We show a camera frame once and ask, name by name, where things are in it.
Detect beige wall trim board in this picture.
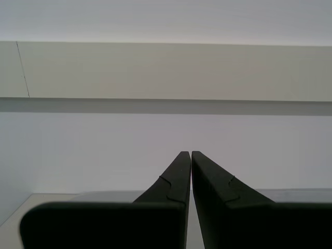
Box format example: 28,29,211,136
0,40,332,102

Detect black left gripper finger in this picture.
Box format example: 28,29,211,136
19,150,192,249
191,150,332,249

